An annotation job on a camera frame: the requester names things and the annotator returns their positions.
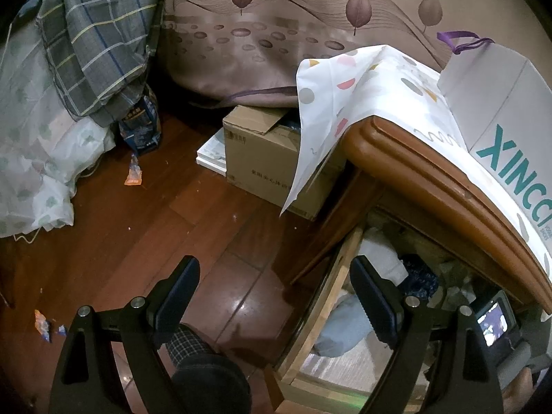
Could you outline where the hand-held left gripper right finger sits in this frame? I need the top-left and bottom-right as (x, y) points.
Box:
(349, 255), (505, 414)

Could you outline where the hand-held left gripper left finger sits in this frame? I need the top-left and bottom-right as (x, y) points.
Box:
(47, 255), (201, 414)

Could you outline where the navy floral underwear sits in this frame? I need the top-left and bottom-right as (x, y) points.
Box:
(403, 254), (441, 300)

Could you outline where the wooden drawer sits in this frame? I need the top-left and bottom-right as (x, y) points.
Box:
(263, 224), (531, 414)

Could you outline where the light blue underwear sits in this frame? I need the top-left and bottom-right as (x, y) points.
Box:
(313, 293), (380, 356)

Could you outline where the person's right hand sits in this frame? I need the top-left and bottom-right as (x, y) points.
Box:
(502, 364), (548, 414)

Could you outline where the plaid slipper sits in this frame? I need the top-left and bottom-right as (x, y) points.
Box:
(166, 323), (216, 369)

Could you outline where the white folded garment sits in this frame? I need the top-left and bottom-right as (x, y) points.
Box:
(358, 228), (410, 287)

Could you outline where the person's dark trouser leg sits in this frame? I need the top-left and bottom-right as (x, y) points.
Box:
(172, 351), (253, 414)

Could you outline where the orange and blue wrapper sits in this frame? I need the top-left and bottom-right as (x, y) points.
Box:
(33, 309), (67, 343)

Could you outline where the wooden nightstand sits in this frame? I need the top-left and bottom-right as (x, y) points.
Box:
(285, 114), (552, 315)

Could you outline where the white flat board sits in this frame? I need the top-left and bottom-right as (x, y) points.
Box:
(196, 131), (228, 177)

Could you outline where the cardboard box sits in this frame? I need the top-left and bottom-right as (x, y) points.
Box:
(222, 103), (346, 221)

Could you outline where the blue snack packet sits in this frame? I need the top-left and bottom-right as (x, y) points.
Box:
(118, 86), (162, 156)

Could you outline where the white floral cloth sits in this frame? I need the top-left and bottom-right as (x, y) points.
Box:
(0, 0), (117, 238)

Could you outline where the white patterned cloth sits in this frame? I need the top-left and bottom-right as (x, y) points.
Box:
(279, 44), (552, 277)

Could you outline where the white XINCCI paper bag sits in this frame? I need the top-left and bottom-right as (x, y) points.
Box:
(437, 43), (552, 264)

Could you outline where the grey plaid cloth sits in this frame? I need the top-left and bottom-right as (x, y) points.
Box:
(37, 0), (167, 126)

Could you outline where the purple ribbon loop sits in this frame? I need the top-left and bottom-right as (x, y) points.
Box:
(436, 30), (496, 55)

